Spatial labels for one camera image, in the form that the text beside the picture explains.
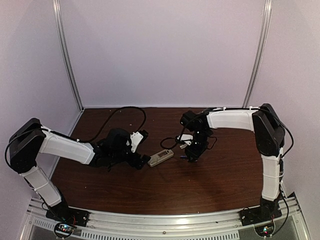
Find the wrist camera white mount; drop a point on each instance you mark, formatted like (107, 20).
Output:
(184, 140)
(136, 138)

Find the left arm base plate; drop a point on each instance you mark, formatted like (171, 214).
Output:
(75, 217)

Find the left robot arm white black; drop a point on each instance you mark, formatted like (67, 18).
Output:
(33, 138)

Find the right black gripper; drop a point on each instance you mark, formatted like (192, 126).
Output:
(195, 153)

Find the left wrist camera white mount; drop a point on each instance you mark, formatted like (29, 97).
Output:
(136, 138)

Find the front aluminium rail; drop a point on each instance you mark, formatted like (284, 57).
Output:
(221, 225)

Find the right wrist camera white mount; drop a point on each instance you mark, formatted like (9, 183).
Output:
(184, 140)

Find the left aluminium frame post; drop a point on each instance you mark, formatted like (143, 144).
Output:
(65, 53)

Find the aluminium frame post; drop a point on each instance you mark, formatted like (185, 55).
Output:
(65, 53)
(264, 30)

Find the right aluminium frame post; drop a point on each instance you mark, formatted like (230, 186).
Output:
(264, 30)

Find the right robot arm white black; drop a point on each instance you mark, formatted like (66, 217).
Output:
(269, 133)

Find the grey remote control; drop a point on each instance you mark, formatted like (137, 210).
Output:
(160, 157)

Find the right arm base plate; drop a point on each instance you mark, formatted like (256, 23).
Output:
(250, 216)

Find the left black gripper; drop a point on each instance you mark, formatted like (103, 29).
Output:
(133, 162)

